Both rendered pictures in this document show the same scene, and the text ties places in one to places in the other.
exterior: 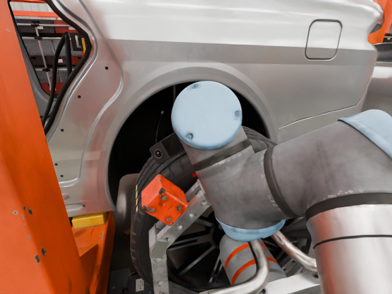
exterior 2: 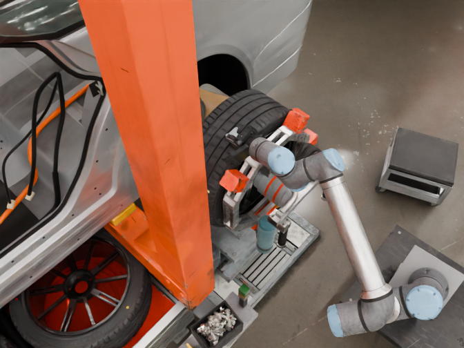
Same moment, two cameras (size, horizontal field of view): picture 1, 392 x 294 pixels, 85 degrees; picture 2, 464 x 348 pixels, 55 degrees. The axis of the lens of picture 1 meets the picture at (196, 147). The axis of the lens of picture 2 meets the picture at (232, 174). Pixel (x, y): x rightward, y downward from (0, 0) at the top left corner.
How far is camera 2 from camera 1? 142 cm
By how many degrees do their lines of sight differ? 41
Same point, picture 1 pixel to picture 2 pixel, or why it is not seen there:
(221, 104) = (288, 157)
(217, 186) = (289, 180)
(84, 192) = (121, 195)
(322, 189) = (323, 177)
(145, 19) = not seen: hidden behind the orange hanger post
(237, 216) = (297, 186)
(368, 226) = (333, 184)
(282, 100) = (254, 39)
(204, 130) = (285, 168)
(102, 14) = not seen: hidden behind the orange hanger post
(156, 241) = (235, 202)
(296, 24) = not seen: outside the picture
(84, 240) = (135, 228)
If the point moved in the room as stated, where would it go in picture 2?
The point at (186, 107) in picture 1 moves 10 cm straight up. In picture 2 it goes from (278, 164) to (281, 146)
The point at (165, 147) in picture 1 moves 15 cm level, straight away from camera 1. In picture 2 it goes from (236, 159) to (211, 137)
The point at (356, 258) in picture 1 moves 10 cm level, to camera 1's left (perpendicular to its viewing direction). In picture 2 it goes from (331, 190) to (309, 204)
